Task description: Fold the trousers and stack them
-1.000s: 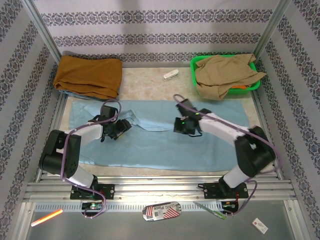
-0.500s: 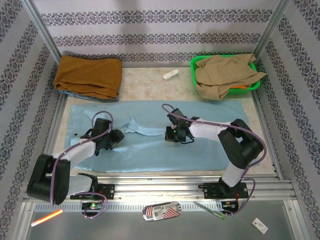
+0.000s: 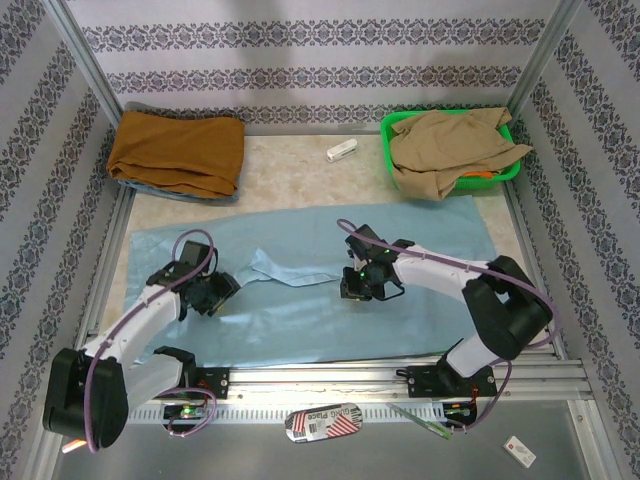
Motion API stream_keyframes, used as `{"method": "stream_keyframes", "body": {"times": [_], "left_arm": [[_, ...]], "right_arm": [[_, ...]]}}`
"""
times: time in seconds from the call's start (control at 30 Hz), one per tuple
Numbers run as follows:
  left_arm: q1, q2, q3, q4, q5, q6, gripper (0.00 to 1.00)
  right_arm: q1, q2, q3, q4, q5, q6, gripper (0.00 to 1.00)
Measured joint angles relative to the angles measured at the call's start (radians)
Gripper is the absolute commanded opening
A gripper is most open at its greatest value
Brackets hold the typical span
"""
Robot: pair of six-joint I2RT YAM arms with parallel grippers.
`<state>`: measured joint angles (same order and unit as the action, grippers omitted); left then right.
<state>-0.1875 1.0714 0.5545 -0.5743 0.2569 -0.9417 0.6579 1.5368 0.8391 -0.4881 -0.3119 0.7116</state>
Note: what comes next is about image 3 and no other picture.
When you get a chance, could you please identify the light blue trousers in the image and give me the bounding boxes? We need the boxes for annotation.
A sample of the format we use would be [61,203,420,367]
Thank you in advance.
[128,194,497,365]

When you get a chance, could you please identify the brown folded trousers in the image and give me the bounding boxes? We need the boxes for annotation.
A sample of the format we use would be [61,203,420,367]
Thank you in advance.
[106,110,246,199]

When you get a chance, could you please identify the beige trousers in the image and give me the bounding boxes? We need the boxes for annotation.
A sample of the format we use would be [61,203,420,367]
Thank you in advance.
[388,106,534,201]

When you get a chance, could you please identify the slotted metal strip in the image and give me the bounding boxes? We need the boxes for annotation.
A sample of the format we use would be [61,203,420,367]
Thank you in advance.
[127,402,484,422]

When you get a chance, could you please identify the small white plastic device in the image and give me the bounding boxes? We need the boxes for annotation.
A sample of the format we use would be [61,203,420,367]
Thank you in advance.
[326,140,359,163]

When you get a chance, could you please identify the green plastic basket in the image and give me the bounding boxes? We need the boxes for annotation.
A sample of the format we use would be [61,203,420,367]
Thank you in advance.
[379,108,522,192]

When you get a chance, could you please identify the green pen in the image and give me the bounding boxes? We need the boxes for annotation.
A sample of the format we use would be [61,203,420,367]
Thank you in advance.
[385,402,452,440]

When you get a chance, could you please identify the small white card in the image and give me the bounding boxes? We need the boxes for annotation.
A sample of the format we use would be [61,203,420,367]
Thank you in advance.
[502,435,537,469]

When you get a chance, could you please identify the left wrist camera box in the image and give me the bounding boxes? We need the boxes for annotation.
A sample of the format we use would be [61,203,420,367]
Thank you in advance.
[178,239,217,276]

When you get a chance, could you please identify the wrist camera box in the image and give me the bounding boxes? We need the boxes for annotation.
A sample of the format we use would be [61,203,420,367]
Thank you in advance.
[344,224,385,261]
[178,239,217,276]

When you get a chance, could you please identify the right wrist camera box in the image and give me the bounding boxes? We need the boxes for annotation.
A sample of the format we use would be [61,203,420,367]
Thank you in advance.
[344,224,385,261]

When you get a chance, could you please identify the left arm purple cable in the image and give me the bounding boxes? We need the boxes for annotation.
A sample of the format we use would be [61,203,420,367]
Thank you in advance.
[79,228,221,454]

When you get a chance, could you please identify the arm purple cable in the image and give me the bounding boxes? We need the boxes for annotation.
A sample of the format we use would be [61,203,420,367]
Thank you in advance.
[79,228,221,454]
[336,218,557,435]

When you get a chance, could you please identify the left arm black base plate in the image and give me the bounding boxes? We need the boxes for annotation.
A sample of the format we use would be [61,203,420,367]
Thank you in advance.
[139,366,231,401]

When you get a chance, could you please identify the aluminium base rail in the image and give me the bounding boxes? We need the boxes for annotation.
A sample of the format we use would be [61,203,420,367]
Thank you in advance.
[49,349,594,401]

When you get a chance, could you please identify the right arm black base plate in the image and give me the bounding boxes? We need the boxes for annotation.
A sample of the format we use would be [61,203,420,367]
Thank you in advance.
[407,364,499,400]

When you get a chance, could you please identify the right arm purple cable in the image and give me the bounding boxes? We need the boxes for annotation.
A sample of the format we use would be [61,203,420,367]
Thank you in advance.
[336,218,557,435]

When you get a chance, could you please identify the aluminium corner post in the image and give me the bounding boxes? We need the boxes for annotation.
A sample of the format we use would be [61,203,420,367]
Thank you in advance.
[507,0,584,119]
[47,0,124,119]

